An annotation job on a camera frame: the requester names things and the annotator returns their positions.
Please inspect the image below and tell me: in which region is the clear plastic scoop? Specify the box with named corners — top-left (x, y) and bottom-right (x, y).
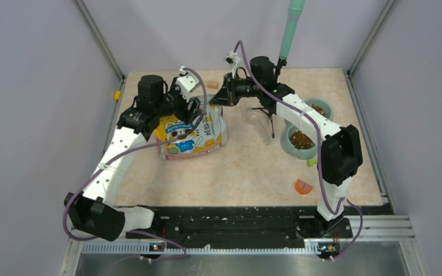
top-left (241, 107), bottom-right (272, 145)

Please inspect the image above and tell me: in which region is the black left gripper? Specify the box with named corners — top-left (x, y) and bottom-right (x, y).
top-left (155, 77), bottom-right (203, 124)

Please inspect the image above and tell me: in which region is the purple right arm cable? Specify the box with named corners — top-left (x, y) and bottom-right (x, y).
top-left (233, 39), bottom-right (364, 261)

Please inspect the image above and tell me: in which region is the pink pet food bag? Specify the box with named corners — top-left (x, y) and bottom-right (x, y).
top-left (154, 104), bottom-right (227, 160)

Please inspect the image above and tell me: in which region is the black tripod stand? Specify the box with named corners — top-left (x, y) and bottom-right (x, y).
top-left (250, 56), bottom-right (287, 138)

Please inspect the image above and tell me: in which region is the teal double pet bowl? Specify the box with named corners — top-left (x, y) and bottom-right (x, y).
top-left (280, 98), bottom-right (333, 160)

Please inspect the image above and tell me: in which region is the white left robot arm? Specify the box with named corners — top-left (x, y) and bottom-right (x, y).
top-left (62, 67), bottom-right (207, 242)

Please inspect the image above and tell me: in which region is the orange semicircle toy block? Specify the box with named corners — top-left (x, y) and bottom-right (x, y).
top-left (295, 179), bottom-right (313, 195)

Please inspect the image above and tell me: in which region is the light wooden block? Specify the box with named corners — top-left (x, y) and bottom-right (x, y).
top-left (206, 80), bottom-right (219, 89)

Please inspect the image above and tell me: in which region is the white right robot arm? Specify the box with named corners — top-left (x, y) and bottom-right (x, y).
top-left (210, 51), bottom-right (363, 237)

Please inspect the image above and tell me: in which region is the aluminium frame rail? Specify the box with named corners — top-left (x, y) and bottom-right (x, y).
top-left (81, 216), bottom-right (416, 259)

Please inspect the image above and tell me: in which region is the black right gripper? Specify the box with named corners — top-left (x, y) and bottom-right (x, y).
top-left (210, 72), bottom-right (262, 108)

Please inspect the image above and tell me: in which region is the yellow clip on frame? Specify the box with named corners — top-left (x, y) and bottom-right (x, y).
top-left (114, 90), bottom-right (121, 101)

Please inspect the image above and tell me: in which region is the green curved toy piece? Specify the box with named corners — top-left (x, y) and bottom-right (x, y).
top-left (307, 158), bottom-right (318, 167)

